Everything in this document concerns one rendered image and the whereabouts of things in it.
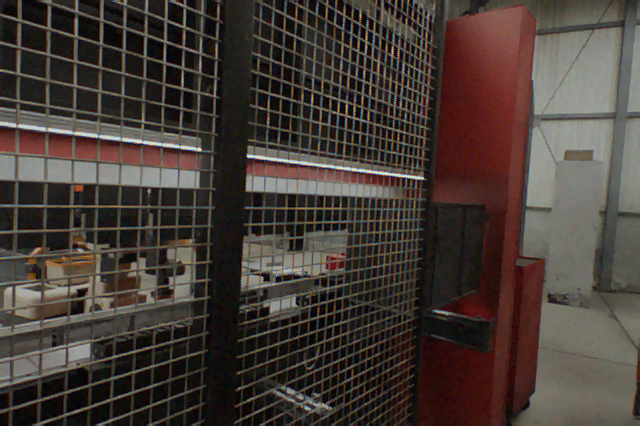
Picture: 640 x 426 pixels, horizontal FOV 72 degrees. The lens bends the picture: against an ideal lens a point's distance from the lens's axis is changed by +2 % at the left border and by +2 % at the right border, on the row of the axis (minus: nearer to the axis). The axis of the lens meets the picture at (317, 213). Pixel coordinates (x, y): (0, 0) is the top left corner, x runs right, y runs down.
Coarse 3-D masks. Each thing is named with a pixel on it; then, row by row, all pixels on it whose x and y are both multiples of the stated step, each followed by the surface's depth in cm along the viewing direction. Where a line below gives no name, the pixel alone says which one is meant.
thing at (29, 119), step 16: (0, 112) 83; (64, 128) 92; (80, 128) 94; (96, 128) 97; (112, 128) 100; (128, 128) 102; (176, 144) 112; (192, 144) 116; (304, 160) 150; (320, 160) 157; (336, 160) 164
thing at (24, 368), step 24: (24, 360) 88; (48, 360) 88; (72, 360) 89; (0, 384) 77; (24, 384) 80; (48, 384) 82; (72, 384) 86; (0, 408) 77; (24, 408) 80; (48, 408) 83; (72, 408) 86
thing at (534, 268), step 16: (528, 272) 253; (528, 288) 256; (528, 304) 258; (512, 320) 249; (528, 320) 261; (512, 336) 249; (528, 336) 264; (512, 352) 249; (528, 352) 267; (512, 368) 249; (528, 368) 270; (512, 384) 249; (528, 384) 272; (512, 400) 249; (528, 400) 285; (512, 416) 249
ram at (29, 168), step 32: (0, 128) 100; (0, 160) 101; (32, 160) 106; (64, 160) 111; (128, 160) 124; (160, 160) 131; (192, 160) 140; (256, 160) 160; (320, 192) 190; (352, 192) 209; (384, 192) 231
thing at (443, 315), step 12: (432, 312) 192; (444, 312) 188; (432, 324) 191; (444, 324) 188; (456, 324) 183; (468, 324) 180; (480, 324) 177; (492, 324) 177; (432, 336) 190; (444, 336) 188; (456, 336) 184; (468, 336) 181; (480, 336) 178; (492, 336) 179; (468, 348) 180; (480, 348) 177; (492, 348) 180
